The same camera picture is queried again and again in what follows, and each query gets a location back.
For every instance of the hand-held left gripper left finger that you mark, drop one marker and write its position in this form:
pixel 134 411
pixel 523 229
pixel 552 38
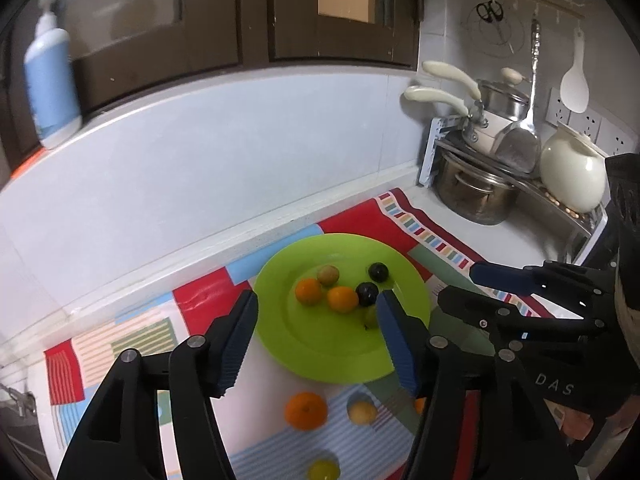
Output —
pixel 235 350

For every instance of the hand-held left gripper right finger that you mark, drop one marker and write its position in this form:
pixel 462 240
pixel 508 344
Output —
pixel 400 345

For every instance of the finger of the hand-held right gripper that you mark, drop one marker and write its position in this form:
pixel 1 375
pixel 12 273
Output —
pixel 495 274
pixel 465 302

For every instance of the green round fruit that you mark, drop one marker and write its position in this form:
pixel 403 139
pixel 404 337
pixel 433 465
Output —
pixel 323 470
pixel 371 316

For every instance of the dark plum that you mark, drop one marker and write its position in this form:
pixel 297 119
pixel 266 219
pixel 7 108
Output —
pixel 378 272
pixel 367 294

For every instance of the green plate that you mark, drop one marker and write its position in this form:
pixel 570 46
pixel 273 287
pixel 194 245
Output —
pixel 325 350

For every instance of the beige round fruit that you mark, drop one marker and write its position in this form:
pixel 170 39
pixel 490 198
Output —
pixel 363 411
pixel 328 275

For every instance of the person's right hand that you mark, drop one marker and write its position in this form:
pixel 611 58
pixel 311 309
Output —
pixel 580 422

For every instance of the colourful patchwork table mat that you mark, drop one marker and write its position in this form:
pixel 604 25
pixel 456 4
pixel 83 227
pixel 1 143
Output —
pixel 210 292

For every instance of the large steel pot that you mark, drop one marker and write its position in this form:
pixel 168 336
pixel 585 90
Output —
pixel 475 195

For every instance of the orange with stem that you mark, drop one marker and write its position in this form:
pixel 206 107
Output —
pixel 306 410

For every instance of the white ceramic pot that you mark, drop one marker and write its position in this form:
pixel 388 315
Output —
pixel 570 175

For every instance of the metal spatula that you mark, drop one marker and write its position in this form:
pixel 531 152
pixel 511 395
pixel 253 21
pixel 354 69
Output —
pixel 517 147

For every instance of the steel pot rack white ends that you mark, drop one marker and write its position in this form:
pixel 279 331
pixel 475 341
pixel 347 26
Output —
pixel 431 155

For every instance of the white rice paddle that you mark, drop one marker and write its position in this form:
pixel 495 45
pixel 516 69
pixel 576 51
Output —
pixel 574 90

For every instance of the chrome gooseneck faucet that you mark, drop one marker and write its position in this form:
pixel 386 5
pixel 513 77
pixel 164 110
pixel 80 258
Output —
pixel 20 400

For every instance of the brown framed window sash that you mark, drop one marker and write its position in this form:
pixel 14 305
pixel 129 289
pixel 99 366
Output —
pixel 150 77
pixel 295 20

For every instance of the blue white pump bottle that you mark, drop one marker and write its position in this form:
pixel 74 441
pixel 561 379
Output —
pixel 52 90

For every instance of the white wall sockets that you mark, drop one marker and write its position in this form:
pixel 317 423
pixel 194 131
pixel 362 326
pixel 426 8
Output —
pixel 600 125

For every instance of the black scissors on wall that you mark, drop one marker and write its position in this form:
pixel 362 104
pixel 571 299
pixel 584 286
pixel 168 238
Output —
pixel 491 11

